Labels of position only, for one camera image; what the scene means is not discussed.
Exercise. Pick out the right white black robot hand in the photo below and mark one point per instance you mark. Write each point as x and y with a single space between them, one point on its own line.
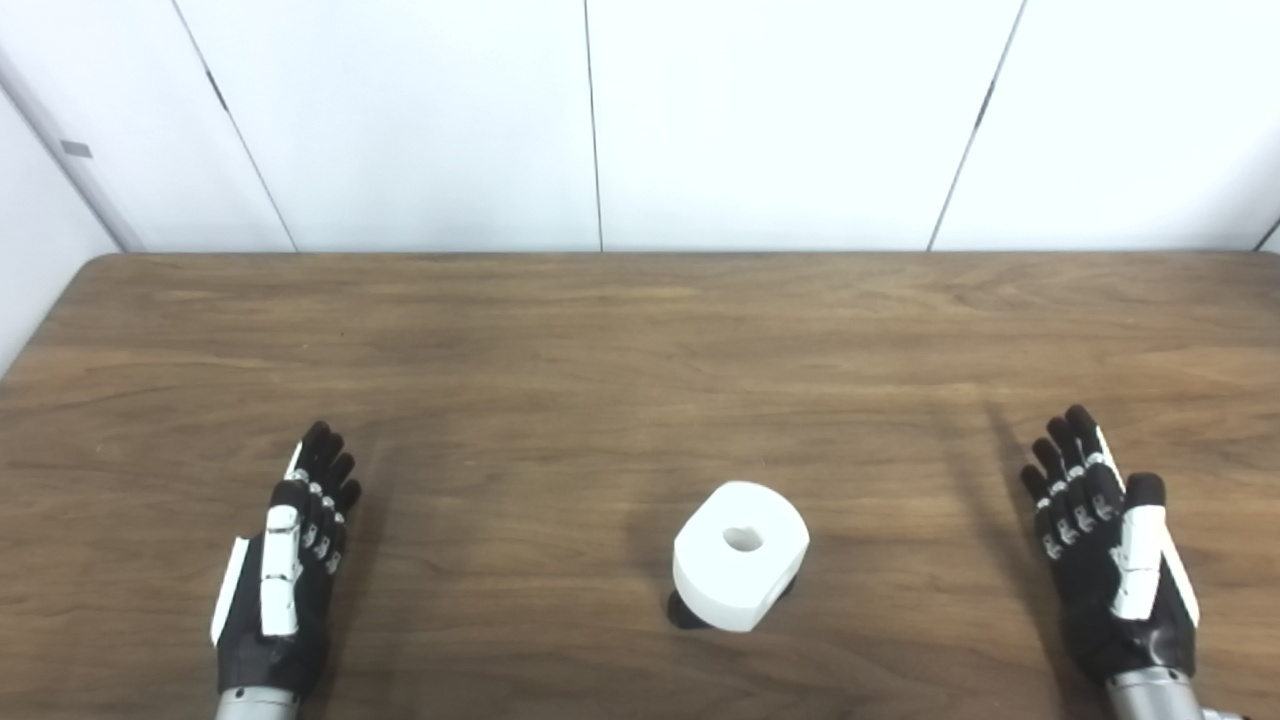
1115 590

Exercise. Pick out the round white plastic piece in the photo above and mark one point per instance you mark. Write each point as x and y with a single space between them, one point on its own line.
728 580

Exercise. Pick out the small grey wall tag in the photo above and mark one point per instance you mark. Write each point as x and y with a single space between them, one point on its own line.
76 149

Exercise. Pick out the black plastic holder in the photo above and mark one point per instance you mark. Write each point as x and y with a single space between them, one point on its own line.
688 610

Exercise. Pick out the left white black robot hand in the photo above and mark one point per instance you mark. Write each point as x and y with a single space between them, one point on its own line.
280 600

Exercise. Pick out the grey wall corner trim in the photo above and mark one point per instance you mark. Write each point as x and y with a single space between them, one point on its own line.
100 200

